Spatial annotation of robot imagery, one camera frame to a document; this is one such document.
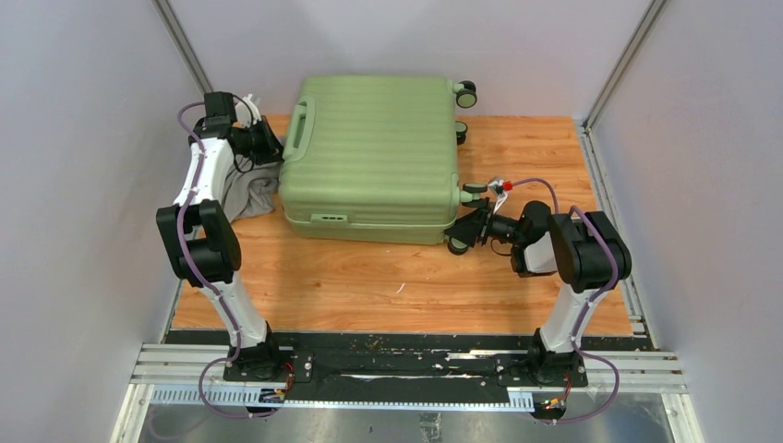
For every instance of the crumpled grey-green cloth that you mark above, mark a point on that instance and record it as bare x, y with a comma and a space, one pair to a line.
249, 195

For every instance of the green suitcase wheel rear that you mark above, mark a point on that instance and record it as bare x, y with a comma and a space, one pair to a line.
465, 94

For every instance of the green suitcase blue lining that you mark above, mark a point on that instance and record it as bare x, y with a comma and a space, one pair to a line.
372, 158

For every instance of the green suitcase wheel middle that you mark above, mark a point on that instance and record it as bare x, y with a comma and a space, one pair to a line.
461, 130

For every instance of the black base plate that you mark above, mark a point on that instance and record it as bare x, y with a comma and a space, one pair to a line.
404, 368

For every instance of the aluminium frame rail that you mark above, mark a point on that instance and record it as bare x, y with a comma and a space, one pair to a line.
634, 393

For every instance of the green suitcase wheel lid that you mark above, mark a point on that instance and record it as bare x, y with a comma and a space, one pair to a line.
471, 192

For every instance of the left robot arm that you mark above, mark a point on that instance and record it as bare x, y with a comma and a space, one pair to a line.
199, 239

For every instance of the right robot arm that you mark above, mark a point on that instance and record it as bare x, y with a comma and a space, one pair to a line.
583, 248

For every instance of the green suitcase wheel front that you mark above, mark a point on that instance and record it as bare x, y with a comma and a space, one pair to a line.
456, 247

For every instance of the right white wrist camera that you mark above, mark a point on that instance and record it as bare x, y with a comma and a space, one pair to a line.
501, 189

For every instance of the green suitcase wheel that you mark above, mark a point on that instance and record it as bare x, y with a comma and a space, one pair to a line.
456, 247
461, 130
465, 94

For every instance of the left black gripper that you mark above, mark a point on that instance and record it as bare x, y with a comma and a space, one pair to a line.
271, 150

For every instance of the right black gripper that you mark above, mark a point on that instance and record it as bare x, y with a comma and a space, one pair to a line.
473, 225

